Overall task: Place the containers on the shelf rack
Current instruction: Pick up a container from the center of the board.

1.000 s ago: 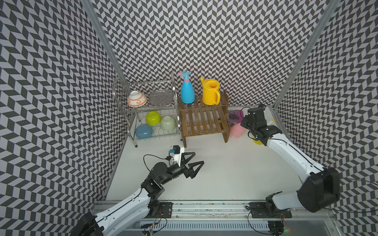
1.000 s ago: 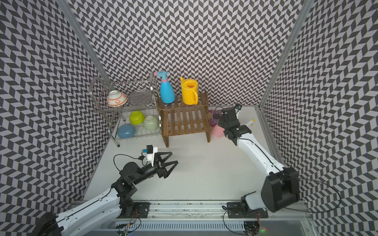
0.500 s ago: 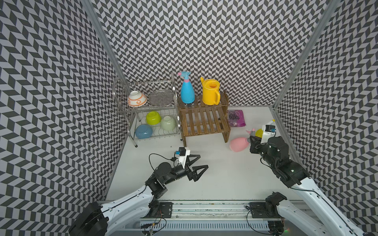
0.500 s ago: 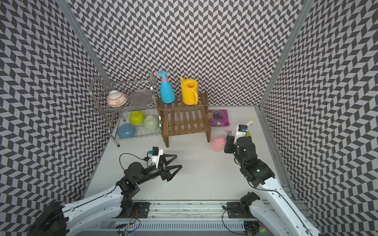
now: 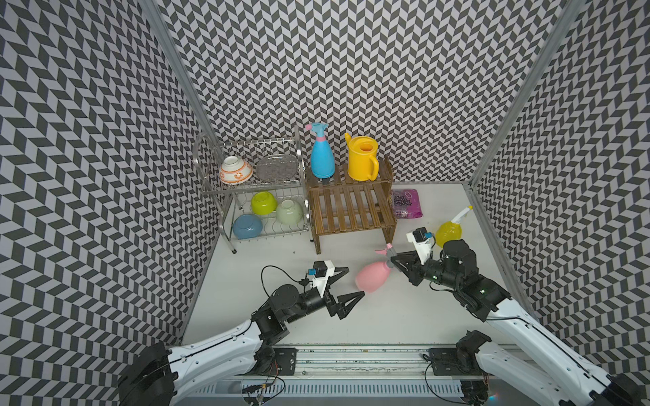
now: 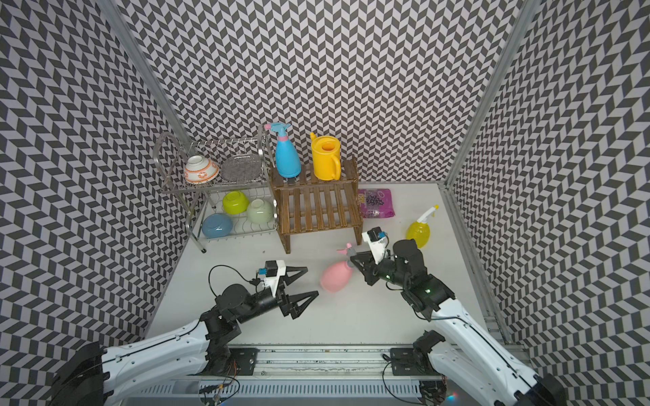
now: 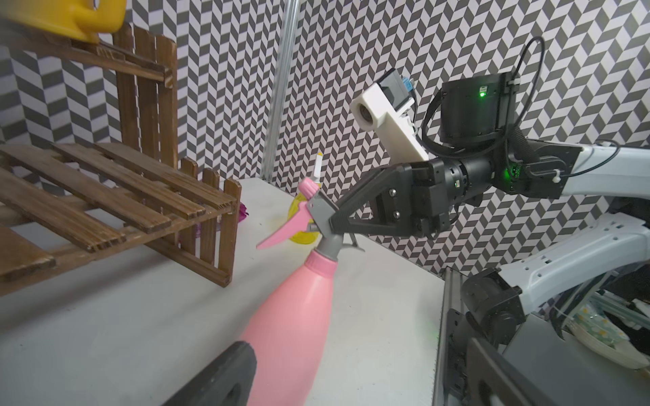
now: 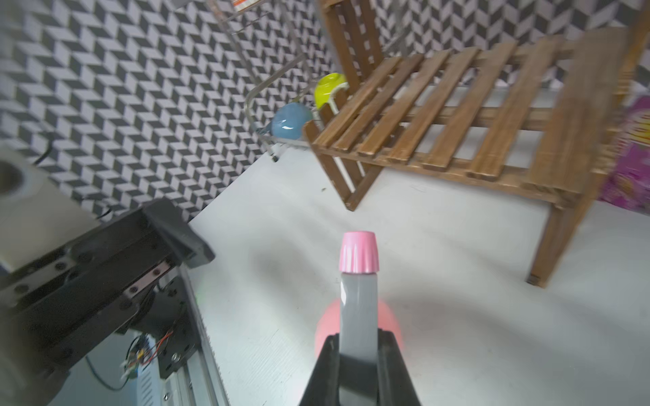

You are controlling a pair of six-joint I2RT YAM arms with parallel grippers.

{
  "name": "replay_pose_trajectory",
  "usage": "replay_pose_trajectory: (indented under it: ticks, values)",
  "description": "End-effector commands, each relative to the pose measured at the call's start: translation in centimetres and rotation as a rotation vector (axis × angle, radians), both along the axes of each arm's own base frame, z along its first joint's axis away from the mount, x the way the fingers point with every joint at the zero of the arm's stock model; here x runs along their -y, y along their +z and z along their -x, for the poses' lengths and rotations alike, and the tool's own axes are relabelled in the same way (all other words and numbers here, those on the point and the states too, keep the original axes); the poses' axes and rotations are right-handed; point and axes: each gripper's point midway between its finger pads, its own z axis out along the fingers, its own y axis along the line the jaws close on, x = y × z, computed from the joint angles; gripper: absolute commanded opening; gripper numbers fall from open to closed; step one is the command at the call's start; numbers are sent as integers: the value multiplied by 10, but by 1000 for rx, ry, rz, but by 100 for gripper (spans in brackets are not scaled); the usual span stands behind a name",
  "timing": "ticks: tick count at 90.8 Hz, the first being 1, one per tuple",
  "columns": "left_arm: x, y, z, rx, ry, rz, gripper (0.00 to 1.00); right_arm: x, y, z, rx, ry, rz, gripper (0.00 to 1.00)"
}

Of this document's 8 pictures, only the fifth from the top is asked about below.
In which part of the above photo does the white orange patterned bowl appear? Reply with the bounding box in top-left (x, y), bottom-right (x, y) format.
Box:
top-left (218, 156), bottom-right (253, 185)

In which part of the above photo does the metal dish rack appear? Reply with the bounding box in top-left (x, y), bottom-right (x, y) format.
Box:
top-left (191, 126), bottom-right (311, 254)

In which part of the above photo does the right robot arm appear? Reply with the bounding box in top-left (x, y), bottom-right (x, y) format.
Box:
top-left (380, 235), bottom-right (644, 405)

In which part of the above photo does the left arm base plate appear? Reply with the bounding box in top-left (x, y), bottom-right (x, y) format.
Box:
top-left (257, 348), bottom-right (298, 377)

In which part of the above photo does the wooden slatted shelf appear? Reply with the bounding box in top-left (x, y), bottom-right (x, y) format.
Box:
top-left (306, 157), bottom-right (397, 254)

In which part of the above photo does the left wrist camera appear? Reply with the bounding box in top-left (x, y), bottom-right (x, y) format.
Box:
top-left (307, 260), bottom-right (335, 297)

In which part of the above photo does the grey patterned plate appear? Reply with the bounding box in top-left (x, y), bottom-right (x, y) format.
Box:
top-left (256, 154), bottom-right (298, 183)

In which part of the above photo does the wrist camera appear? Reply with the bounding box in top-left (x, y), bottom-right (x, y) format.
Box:
top-left (307, 260), bottom-right (335, 297)
top-left (406, 227), bottom-right (436, 265)

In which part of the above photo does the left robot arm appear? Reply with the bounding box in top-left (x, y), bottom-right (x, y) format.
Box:
top-left (118, 261), bottom-right (364, 405)

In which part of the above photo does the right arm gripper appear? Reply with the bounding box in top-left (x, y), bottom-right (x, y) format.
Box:
top-left (389, 250), bottom-right (460, 289)

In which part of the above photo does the yellow watering can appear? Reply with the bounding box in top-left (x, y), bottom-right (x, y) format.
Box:
top-left (345, 133), bottom-right (379, 182)

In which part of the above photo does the yellow spray bottle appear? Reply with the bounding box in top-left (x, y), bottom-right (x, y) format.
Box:
top-left (435, 206), bottom-right (473, 248)

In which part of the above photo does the lime green bowl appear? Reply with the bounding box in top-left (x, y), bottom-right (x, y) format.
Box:
top-left (251, 191), bottom-right (278, 216)

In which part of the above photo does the blue ceramic bowl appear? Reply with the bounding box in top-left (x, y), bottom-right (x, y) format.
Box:
top-left (232, 214), bottom-right (263, 240)

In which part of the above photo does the purple packet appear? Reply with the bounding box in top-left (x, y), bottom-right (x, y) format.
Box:
top-left (391, 189), bottom-right (423, 219)

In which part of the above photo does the blue spray bottle pink cap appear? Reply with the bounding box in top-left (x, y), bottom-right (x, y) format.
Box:
top-left (305, 123), bottom-right (335, 179)

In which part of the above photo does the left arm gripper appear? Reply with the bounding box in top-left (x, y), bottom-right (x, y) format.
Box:
top-left (283, 266), bottom-right (363, 325)

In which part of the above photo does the pale green ceramic bowl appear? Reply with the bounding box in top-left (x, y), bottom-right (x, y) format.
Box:
top-left (276, 199), bottom-right (303, 226)

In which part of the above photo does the aluminium rail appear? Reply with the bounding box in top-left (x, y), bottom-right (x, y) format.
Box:
top-left (146, 343), bottom-right (560, 406)

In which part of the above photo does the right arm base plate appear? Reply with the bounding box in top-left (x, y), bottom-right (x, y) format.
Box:
top-left (428, 348), bottom-right (482, 377)

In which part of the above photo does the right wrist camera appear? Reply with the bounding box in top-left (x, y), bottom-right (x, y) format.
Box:
top-left (406, 227), bottom-right (436, 265)

